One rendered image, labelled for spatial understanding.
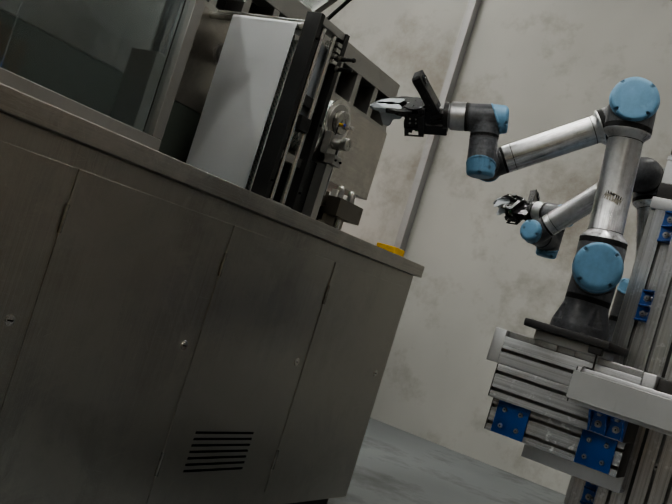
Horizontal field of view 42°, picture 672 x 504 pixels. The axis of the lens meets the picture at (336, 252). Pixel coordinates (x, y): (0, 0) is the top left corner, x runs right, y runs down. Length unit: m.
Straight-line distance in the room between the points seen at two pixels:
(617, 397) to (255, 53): 1.37
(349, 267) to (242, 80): 0.63
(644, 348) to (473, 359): 3.14
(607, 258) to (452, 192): 3.66
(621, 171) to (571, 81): 3.53
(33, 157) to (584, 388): 1.33
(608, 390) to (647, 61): 3.74
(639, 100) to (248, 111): 1.06
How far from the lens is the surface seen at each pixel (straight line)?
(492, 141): 2.28
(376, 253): 2.56
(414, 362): 5.68
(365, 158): 3.62
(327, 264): 2.40
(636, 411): 2.13
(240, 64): 2.60
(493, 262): 5.56
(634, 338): 2.51
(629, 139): 2.25
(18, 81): 1.60
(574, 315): 2.30
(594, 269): 2.17
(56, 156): 1.63
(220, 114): 2.58
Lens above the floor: 0.75
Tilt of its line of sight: 2 degrees up
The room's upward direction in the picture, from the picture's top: 17 degrees clockwise
